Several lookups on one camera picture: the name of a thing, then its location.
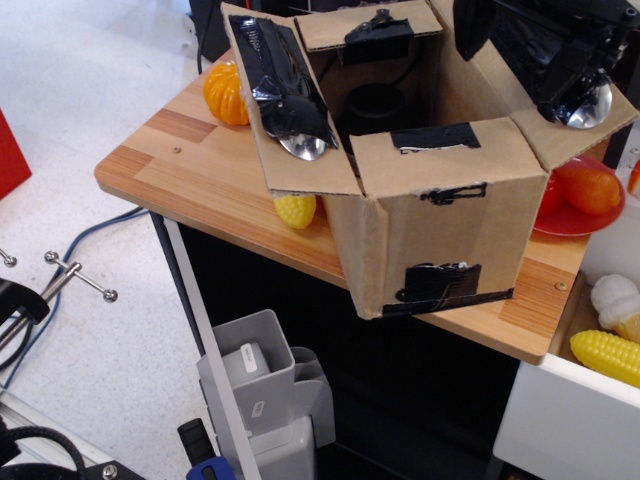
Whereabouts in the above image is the grey plastic holder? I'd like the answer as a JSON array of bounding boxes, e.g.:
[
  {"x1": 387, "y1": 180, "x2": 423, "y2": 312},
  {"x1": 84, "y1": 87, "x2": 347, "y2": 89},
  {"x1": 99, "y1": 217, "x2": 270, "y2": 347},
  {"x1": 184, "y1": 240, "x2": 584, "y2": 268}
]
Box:
[{"x1": 197, "y1": 310, "x2": 336, "y2": 479}]

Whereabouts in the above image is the metal spoon on left flap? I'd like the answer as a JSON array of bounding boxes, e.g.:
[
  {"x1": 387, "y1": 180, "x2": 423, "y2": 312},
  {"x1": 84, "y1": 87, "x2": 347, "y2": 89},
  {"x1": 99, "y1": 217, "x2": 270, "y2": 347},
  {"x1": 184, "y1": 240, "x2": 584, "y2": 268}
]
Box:
[{"x1": 279, "y1": 134, "x2": 328, "y2": 161}]

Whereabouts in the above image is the metal clamp with handle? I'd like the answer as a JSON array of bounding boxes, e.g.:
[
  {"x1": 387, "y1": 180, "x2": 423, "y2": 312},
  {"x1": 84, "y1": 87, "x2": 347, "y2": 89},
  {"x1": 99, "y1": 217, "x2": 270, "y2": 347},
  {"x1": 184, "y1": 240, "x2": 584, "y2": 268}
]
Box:
[{"x1": 1, "y1": 251, "x2": 119, "y2": 350}]

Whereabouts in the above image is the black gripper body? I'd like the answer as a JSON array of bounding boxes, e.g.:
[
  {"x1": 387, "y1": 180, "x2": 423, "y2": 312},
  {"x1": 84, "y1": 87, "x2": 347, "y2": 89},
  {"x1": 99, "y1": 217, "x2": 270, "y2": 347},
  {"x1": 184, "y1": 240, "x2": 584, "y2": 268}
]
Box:
[{"x1": 487, "y1": 1, "x2": 639, "y2": 70}]

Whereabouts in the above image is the white toy ice cream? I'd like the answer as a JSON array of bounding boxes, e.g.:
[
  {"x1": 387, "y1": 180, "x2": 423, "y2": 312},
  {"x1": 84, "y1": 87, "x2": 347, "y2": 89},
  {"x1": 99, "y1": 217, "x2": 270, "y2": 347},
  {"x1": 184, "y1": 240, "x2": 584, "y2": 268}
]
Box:
[{"x1": 590, "y1": 274, "x2": 639, "y2": 343}]

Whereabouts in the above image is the red plastic plate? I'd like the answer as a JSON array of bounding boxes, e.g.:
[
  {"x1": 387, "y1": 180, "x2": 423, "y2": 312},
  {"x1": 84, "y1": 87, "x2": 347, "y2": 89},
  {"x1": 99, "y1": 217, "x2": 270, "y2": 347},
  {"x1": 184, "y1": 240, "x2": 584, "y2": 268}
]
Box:
[{"x1": 534, "y1": 156, "x2": 625, "y2": 236}]

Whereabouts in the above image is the white storage bin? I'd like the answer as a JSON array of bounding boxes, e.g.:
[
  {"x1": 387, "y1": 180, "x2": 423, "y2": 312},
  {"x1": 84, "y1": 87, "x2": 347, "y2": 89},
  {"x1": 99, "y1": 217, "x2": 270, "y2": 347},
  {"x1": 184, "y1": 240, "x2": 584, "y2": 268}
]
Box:
[{"x1": 492, "y1": 196, "x2": 639, "y2": 479}]

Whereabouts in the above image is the orange toy carrot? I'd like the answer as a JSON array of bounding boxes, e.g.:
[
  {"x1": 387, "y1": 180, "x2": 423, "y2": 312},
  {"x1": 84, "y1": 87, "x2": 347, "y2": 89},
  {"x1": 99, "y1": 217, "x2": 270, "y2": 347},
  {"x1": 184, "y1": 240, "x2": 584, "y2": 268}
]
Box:
[{"x1": 555, "y1": 167, "x2": 621, "y2": 216}]

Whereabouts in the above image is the blue cable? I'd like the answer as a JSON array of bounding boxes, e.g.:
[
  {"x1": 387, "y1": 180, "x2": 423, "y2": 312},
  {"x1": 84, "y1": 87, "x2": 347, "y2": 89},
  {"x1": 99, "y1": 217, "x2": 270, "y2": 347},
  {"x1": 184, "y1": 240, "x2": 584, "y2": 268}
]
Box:
[{"x1": 0, "y1": 207, "x2": 150, "y2": 391}]

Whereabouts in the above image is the red toy tomato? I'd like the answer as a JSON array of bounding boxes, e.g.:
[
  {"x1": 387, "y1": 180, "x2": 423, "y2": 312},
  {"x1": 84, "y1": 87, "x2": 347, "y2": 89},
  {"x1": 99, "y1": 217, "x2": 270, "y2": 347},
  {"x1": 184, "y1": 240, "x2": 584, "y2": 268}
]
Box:
[{"x1": 537, "y1": 172, "x2": 565, "y2": 218}]

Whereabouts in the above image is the blue black tool handle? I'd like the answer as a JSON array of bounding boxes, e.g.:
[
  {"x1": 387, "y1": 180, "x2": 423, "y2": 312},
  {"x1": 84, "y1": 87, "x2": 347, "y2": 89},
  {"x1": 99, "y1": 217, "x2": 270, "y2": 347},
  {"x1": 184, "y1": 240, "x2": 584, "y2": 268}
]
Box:
[{"x1": 177, "y1": 418, "x2": 236, "y2": 480}]

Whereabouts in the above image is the yellow toy corn in bin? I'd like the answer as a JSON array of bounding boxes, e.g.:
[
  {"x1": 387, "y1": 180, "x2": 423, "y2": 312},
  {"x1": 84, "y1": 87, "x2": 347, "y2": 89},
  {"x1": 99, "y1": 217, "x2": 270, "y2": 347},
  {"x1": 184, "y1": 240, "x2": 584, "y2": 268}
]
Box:
[{"x1": 569, "y1": 330, "x2": 639, "y2": 388}]

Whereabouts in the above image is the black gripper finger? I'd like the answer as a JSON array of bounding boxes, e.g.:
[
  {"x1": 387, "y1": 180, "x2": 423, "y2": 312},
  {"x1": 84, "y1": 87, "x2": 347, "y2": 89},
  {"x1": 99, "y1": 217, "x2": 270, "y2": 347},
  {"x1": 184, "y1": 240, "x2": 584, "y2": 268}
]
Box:
[
  {"x1": 453, "y1": 0, "x2": 498, "y2": 61},
  {"x1": 535, "y1": 37, "x2": 611, "y2": 113}
]

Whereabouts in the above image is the red box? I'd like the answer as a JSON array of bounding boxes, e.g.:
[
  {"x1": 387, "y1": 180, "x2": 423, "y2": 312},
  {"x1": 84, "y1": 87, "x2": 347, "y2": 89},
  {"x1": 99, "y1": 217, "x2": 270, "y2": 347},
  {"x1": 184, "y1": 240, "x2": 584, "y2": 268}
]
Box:
[{"x1": 0, "y1": 113, "x2": 32, "y2": 199}]

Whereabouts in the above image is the black braided cable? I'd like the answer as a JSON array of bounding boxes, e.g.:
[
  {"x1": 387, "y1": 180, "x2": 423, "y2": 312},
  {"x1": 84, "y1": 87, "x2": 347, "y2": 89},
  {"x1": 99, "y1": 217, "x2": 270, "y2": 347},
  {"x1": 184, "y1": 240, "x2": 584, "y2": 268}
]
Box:
[{"x1": 0, "y1": 417, "x2": 87, "y2": 480}]

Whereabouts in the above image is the orange plastic pumpkin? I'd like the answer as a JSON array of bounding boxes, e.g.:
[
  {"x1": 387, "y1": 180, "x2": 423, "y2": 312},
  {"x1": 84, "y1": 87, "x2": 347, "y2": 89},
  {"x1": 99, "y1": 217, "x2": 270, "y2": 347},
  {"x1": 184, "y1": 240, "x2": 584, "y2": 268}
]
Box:
[{"x1": 203, "y1": 62, "x2": 250, "y2": 126}]

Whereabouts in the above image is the yellow toy corn under box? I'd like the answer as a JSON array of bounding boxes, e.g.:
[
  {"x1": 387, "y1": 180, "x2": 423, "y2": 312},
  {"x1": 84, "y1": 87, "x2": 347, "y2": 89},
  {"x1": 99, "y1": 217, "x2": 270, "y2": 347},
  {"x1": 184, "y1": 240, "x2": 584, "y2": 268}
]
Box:
[{"x1": 274, "y1": 195, "x2": 317, "y2": 230}]

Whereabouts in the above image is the metal spoon on flap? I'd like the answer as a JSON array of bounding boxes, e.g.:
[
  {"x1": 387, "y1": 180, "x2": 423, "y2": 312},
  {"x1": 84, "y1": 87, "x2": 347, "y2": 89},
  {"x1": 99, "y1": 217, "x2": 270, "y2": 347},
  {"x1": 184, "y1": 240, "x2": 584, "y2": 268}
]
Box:
[
  {"x1": 279, "y1": 134, "x2": 328, "y2": 161},
  {"x1": 566, "y1": 83, "x2": 613, "y2": 130}
]

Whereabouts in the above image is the metal spoon on right flap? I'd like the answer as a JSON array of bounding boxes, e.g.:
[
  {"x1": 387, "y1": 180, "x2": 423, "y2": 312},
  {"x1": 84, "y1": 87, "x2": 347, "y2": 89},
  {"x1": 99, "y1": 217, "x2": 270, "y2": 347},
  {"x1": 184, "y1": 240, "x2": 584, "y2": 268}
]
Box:
[{"x1": 566, "y1": 83, "x2": 613, "y2": 130}]

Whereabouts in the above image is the brown cardboard box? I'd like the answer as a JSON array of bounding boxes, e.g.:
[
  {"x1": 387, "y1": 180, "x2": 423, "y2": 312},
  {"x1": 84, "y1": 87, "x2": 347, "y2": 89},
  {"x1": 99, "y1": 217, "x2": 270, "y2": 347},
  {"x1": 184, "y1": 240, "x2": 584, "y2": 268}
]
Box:
[{"x1": 222, "y1": 1, "x2": 637, "y2": 319}]

